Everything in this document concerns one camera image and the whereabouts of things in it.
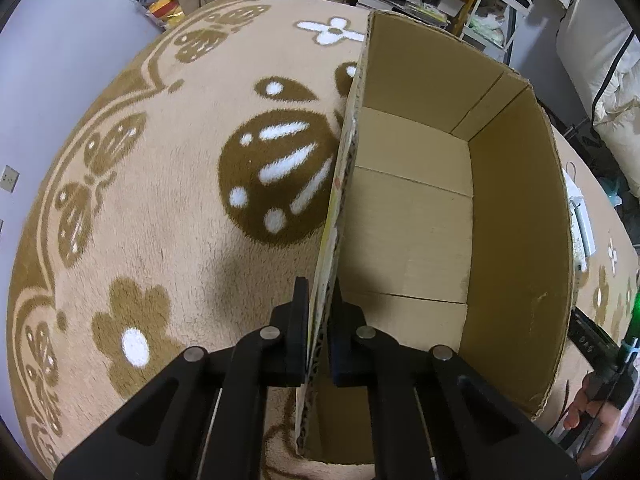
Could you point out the cream quilted bedding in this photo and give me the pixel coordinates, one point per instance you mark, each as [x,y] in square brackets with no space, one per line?
[600,53]

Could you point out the white plastic storage cart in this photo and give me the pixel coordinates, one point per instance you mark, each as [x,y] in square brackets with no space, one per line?
[491,25]

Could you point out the white remote control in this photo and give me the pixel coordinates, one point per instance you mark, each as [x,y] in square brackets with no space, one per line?
[584,245]

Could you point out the white wall outlet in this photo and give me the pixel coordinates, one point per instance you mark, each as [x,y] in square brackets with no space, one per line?
[8,178]

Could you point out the person's right hand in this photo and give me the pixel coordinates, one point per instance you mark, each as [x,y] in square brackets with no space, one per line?
[601,444]

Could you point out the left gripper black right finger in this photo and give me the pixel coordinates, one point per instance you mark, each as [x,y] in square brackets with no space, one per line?
[416,414]

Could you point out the brown cardboard box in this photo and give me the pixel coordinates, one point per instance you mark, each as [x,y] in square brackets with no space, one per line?
[448,224]

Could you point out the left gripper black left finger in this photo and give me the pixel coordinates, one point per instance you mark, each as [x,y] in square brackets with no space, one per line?
[203,415]

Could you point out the beige patterned plush rug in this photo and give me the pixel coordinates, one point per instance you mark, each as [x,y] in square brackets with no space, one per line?
[185,203]

